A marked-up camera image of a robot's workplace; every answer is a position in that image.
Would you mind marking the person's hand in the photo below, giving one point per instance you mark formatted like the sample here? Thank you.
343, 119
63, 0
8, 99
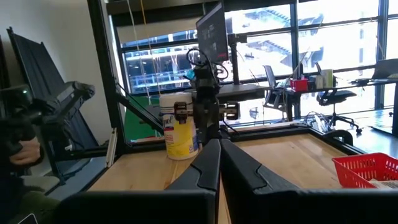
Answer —
26, 152

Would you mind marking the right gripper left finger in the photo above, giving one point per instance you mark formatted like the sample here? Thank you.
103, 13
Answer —
205, 174

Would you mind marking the black monitor on stand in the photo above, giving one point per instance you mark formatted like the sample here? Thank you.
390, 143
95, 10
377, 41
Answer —
213, 34

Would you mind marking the green board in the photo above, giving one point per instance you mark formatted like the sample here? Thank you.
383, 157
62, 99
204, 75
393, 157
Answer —
136, 124

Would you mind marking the grey desk top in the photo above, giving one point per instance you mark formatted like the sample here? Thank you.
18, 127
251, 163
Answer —
242, 91

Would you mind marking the grey chair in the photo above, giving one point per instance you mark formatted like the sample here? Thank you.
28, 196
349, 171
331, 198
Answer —
270, 79

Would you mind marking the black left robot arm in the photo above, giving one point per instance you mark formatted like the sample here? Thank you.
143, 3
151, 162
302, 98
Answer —
206, 63

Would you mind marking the person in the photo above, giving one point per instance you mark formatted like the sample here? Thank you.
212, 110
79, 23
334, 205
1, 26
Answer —
18, 202

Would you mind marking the white desk container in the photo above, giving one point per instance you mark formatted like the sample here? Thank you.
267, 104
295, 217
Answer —
326, 79

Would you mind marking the yellow Lysol wipes canister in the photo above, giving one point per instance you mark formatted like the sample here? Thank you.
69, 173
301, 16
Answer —
178, 140

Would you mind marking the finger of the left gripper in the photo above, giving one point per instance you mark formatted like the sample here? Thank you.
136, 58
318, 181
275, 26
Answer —
213, 121
201, 124

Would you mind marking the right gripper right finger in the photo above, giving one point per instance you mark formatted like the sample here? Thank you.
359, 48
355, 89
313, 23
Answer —
239, 174

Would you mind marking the white rig bracket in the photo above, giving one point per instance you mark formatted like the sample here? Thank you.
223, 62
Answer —
112, 149

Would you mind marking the long black desk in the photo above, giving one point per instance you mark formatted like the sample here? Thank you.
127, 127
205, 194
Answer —
345, 88

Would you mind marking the red plastic basket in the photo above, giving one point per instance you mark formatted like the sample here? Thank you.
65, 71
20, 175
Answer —
357, 168

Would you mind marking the black office chair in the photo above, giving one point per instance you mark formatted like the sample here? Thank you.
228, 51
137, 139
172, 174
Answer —
334, 96

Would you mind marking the red desk box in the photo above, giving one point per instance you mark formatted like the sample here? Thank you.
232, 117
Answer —
299, 85

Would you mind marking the black monitor stand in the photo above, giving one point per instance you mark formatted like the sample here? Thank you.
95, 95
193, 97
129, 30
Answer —
234, 62

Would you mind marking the grey laptop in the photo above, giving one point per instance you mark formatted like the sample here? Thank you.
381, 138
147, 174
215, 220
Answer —
385, 68

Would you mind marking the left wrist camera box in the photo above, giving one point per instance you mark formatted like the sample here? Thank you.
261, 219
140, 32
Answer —
203, 81

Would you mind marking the white packet with grey print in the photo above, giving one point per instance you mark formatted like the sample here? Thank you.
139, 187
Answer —
385, 184

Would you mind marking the black phone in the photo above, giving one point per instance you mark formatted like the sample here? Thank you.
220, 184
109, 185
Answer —
28, 219

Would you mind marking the black folded panel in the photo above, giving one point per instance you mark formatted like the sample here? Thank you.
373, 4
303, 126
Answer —
37, 68

